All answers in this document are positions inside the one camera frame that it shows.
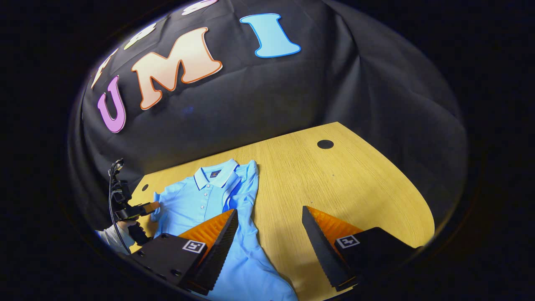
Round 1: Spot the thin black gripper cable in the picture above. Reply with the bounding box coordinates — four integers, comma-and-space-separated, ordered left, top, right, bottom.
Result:
108, 160, 127, 254

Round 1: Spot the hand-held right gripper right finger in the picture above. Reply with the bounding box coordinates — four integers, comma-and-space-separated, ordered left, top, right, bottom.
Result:
302, 206, 418, 292

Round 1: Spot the light blue T-shirt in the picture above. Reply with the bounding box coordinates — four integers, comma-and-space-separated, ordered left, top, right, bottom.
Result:
150, 159, 298, 301

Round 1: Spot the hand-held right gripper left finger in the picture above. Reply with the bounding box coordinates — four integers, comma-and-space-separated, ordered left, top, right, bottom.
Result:
132, 209, 239, 295

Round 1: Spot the black backdrop cloth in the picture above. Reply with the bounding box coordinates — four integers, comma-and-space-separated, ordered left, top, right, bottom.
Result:
69, 0, 468, 235

